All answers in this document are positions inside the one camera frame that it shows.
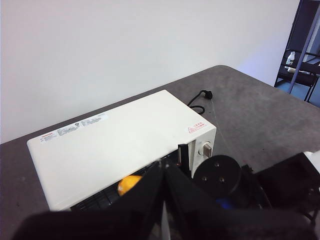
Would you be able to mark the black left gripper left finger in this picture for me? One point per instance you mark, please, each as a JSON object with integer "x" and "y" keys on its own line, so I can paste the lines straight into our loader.
{"x": 137, "y": 212}

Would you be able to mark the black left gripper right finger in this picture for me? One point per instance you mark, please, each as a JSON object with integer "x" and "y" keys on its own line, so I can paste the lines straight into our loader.
{"x": 195, "y": 220}

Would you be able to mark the yellow corn cob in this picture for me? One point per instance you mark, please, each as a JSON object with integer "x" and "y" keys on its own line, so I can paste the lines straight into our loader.
{"x": 128, "y": 185}

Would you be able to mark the cream Toshiba toaster oven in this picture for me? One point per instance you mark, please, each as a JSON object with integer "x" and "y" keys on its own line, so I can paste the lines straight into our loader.
{"x": 112, "y": 145}

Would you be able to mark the white plastic bottle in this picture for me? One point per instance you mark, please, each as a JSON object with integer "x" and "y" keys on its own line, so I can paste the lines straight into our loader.
{"x": 290, "y": 60}

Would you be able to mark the grey metal pole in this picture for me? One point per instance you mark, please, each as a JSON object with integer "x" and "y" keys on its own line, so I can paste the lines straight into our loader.
{"x": 303, "y": 50}

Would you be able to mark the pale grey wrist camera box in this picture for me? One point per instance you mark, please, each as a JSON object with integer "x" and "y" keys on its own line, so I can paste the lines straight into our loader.
{"x": 313, "y": 160}

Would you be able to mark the black metal shelf frame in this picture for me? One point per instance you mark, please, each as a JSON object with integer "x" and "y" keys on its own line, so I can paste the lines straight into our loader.
{"x": 303, "y": 25}

